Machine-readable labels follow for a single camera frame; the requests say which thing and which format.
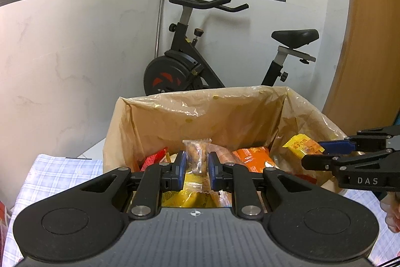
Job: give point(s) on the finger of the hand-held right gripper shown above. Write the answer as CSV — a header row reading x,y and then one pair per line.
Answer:
x,y
318,162
337,146

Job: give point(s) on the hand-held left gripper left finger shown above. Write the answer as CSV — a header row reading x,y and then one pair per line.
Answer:
x,y
182,167

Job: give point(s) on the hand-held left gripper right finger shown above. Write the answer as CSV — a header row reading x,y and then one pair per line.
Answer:
x,y
212,170

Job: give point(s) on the clear snack packet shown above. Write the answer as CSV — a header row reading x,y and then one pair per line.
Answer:
x,y
197,157
223,154

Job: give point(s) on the small yellow snack packet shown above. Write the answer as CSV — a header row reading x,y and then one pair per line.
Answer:
x,y
300,145

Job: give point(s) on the brown cardboard box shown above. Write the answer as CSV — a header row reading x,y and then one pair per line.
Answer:
x,y
218,117

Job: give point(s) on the person's right hand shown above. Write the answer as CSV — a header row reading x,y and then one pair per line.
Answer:
x,y
394,213

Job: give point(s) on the red snack packet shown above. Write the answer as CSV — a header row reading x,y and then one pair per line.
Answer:
x,y
153,159
304,178

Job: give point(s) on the large yellow snack bag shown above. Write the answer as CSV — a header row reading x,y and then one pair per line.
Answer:
x,y
193,198

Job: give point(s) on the orange snack packet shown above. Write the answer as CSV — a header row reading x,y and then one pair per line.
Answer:
x,y
253,157

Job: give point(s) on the black exercise bike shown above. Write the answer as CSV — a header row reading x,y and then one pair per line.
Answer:
x,y
175,73

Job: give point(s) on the wooden door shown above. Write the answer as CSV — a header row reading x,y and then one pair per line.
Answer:
x,y
368,51

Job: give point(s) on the checked tablecloth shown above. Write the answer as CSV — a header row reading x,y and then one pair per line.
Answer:
x,y
56,173

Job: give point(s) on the floral printed curtain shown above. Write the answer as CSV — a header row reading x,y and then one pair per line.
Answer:
x,y
3,223

